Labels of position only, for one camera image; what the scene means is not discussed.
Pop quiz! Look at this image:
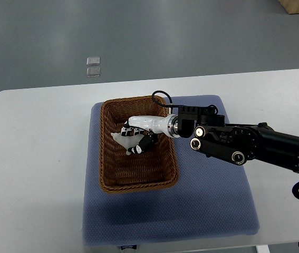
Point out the brown wicker basket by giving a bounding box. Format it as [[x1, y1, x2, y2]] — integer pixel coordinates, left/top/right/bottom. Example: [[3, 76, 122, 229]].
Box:
[[99, 96, 179, 193]]

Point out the upper metal floor plate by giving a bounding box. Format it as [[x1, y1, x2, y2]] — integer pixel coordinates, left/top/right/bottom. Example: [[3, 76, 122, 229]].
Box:
[[86, 56, 100, 66]]

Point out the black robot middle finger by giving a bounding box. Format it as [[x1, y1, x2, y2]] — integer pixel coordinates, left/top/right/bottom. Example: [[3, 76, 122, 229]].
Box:
[[128, 128, 137, 136]]

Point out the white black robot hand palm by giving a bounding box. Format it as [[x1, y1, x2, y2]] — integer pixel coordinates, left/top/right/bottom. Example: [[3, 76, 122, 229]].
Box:
[[127, 115, 179, 138]]

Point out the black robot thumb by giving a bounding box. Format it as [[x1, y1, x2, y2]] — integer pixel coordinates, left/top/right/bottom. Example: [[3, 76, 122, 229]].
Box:
[[130, 134, 158, 154]]

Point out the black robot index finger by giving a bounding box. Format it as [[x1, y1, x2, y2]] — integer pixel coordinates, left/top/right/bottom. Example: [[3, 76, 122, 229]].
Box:
[[135, 128, 146, 135]]

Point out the blue fabric mat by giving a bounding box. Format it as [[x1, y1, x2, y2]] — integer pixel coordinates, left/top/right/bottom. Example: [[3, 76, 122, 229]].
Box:
[[82, 103, 259, 246]]

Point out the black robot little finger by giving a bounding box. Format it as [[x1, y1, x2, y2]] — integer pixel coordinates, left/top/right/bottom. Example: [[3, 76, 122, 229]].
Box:
[[121, 121, 129, 132]]

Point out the white bear figurine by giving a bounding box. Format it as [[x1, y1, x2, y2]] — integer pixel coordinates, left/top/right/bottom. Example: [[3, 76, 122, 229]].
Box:
[[111, 133, 144, 155]]

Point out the lower metal floor plate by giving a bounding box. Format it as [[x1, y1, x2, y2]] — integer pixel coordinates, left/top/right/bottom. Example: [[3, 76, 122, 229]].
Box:
[[86, 67, 101, 77]]

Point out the metal floor plate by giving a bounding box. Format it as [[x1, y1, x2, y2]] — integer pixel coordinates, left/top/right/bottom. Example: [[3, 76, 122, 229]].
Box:
[[86, 56, 100, 66], [86, 67, 101, 77]]

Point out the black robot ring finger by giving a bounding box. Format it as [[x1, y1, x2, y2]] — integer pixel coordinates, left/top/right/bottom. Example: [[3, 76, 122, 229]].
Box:
[[122, 127, 130, 137]]

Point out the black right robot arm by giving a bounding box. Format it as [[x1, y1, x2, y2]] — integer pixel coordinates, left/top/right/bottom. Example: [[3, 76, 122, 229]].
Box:
[[121, 105, 299, 173]]

